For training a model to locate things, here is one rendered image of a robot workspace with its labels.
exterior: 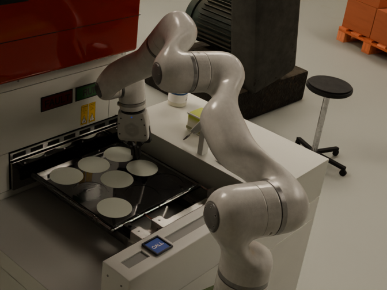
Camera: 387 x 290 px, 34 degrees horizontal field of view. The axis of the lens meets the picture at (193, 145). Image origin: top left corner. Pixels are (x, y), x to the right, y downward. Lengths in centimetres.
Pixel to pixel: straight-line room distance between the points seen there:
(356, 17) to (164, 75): 510
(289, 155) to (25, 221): 86
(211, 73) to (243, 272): 47
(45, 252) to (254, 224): 70
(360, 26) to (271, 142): 439
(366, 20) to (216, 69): 494
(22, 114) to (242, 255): 86
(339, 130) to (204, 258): 304
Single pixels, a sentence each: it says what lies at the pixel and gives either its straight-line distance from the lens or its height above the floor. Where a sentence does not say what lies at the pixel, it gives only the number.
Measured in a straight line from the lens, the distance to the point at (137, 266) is 152.
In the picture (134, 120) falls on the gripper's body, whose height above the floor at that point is 105.
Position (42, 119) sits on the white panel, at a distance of 194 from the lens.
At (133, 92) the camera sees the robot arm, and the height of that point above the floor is 115.
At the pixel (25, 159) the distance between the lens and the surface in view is 195.
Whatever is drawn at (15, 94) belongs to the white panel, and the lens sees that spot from 185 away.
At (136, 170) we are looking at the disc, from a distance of 199.
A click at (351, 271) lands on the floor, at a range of 326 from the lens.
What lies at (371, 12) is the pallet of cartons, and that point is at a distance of 634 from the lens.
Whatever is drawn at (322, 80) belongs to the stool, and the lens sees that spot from 391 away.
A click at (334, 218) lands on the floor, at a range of 361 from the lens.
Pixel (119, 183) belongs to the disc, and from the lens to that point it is 192.
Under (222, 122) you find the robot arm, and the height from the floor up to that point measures 132.
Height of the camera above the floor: 194
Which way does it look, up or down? 28 degrees down
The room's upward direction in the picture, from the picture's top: 8 degrees clockwise
